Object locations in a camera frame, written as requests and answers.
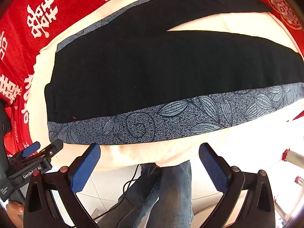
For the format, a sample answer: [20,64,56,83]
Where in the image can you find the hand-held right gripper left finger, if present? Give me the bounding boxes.
[23,142,101,228]

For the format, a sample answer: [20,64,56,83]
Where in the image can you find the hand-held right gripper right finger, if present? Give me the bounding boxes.
[199,142,276,228]

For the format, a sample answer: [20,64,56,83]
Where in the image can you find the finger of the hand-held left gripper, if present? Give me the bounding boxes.
[38,139,64,158]
[20,142,41,158]

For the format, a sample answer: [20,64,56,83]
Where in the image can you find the black pants with floral stripe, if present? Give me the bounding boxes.
[45,0,304,146]

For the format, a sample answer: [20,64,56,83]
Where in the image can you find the person's left hand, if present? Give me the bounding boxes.
[6,201,25,222]

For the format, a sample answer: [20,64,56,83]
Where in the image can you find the dark cloth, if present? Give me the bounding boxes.
[0,100,13,137]

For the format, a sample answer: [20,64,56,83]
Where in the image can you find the person's blue jeans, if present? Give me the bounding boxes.
[95,160,193,228]

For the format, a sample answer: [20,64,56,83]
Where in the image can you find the cream towel blanket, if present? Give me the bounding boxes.
[31,0,304,173]

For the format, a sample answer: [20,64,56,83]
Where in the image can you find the aluminium ladder with red caps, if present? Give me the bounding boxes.
[273,148,304,228]

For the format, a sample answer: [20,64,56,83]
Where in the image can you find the red printed blanket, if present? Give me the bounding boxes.
[0,0,304,154]

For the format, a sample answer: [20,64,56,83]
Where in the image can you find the red patterned cushion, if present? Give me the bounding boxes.
[249,0,302,30]

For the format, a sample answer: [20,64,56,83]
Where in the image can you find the black cable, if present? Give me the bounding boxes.
[93,163,141,222]

